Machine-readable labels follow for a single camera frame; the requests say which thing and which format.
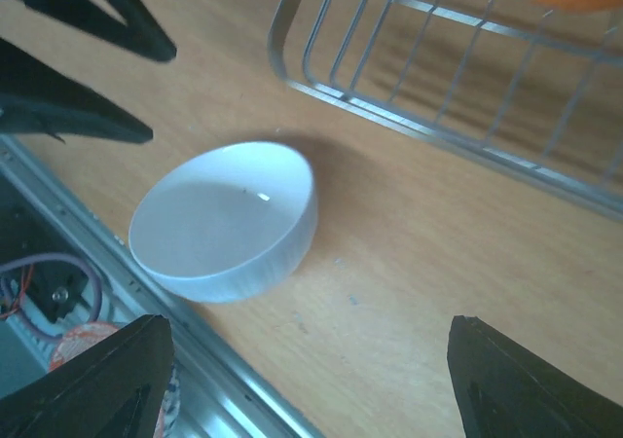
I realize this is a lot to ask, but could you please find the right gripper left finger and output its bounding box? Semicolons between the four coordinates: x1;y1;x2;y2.
1;315;174;437

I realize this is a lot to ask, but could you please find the chrome wire dish rack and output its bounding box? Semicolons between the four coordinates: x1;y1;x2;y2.
268;0;622;219

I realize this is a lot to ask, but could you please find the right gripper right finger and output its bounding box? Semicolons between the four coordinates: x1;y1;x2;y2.
447;315;622;437

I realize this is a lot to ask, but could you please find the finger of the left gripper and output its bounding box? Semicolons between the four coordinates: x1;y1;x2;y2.
19;0;176;62
1;40;153;144

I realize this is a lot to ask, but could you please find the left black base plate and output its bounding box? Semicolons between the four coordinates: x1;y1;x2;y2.
0;178;88;323

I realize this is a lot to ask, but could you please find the plain white bottom bowl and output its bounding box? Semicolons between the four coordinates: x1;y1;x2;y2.
128;141;318;304

